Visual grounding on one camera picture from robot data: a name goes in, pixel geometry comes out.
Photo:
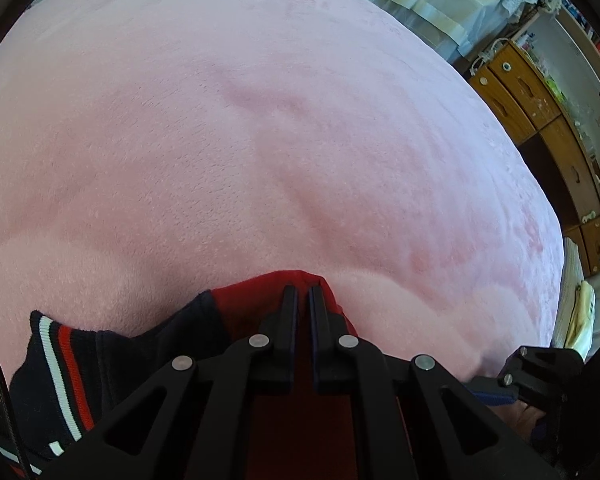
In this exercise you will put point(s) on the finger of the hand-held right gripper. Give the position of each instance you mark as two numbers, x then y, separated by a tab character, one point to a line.
530	370

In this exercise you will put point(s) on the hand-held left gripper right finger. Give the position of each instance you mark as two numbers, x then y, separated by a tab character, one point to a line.
319	320

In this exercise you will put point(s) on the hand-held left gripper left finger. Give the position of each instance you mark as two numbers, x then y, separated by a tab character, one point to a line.
287	320

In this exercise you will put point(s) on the navy and red jacket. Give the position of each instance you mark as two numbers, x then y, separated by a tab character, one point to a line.
130	360

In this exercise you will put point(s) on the pale yellow folded cloth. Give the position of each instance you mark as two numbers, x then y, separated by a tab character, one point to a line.
582	315

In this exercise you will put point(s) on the white knitted cloth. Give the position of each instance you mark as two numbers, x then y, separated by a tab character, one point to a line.
570	270

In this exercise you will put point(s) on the pink fleece blanket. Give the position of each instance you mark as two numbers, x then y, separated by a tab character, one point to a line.
230	135

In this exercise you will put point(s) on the wooden drawer cabinet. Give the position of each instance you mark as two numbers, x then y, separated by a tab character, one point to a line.
560	150

